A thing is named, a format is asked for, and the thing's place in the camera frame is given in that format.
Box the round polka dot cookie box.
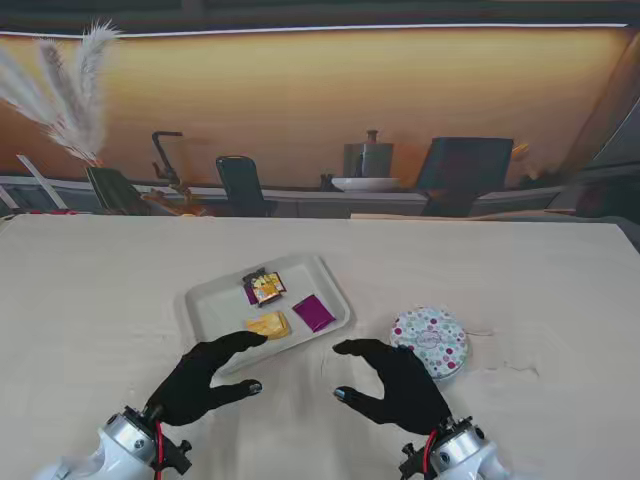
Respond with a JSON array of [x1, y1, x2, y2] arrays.
[[422, 357, 472, 386]]

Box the dark ribbed vase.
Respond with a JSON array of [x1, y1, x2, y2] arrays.
[[84, 166, 146, 216]]

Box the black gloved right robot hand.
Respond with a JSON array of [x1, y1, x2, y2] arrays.
[[331, 338, 454, 436]]

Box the white shallow bowl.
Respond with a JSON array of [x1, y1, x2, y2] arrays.
[[331, 176, 401, 194]]

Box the plain purple cookie packet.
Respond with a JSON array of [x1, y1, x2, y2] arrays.
[[292, 294, 335, 332]]

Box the black kitchen faucet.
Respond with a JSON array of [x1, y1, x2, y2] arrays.
[[151, 130, 184, 189]]

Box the yellow cookie packet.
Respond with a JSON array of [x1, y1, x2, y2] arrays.
[[244, 309, 293, 342]]

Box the round polka dot box lid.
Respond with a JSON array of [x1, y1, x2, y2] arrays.
[[388, 307, 472, 374]]

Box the white pampas grass plumes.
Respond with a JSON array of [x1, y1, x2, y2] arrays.
[[0, 19, 124, 164]]

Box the black countertop appliance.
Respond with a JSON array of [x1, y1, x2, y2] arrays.
[[215, 154, 277, 217]]

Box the grey lidded pot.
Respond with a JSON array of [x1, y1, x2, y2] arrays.
[[343, 130, 395, 179]]

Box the red left arm cable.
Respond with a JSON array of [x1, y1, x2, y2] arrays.
[[152, 419, 166, 474]]

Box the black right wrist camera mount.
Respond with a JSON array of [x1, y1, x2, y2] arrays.
[[398, 442, 431, 479]]

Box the dark brown orange cookie packet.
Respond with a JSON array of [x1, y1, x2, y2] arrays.
[[242, 269, 287, 306]]

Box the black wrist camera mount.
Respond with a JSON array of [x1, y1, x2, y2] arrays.
[[159, 439, 194, 476], [398, 442, 431, 479]]

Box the cream plastic tray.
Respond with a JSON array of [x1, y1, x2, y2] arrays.
[[183, 253, 351, 377]]

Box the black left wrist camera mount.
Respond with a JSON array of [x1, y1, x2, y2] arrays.
[[159, 439, 194, 476]]

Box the large black block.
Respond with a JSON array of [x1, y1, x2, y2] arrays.
[[413, 137, 515, 217]]

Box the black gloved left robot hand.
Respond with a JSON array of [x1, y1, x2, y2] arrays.
[[144, 329, 269, 429]]

